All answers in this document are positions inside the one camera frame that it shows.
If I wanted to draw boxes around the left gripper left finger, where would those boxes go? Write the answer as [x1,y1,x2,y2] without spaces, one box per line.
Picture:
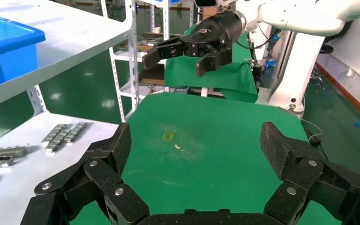
[20,122,151,225]

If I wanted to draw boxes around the background white shelf rack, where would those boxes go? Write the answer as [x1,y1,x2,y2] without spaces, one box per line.
[110,0,199,100]

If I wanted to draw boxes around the brown cardboard box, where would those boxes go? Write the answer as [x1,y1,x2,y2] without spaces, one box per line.
[202,7,218,20]

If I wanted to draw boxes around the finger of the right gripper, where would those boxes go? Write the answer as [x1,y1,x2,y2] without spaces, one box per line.
[195,46,233,78]
[142,36,185,70]

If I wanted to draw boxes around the white robot torso column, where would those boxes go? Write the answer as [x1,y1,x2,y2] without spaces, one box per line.
[268,29,327,115]

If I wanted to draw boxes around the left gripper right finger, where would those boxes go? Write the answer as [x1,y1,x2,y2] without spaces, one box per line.
[259,121,360,225]

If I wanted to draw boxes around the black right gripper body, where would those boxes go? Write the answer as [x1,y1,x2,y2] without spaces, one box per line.
[181,11,246,58]

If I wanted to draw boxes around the green table cloth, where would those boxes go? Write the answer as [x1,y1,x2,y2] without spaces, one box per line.
[69,91,342,225]

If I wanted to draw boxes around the notched metal strip part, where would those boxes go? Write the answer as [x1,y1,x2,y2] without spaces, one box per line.
[63,121,88,144]
[42,123,67,148]
[45,128,75,154]

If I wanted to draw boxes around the blue plastic bin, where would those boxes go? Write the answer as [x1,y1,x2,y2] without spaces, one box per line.
[0,11,46,92]

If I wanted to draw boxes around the black power adapter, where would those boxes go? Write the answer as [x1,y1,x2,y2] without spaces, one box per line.
[304,129,322,147]

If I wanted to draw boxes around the white metal shelf rack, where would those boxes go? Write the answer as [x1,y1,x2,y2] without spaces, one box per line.
[0,0,140,225]

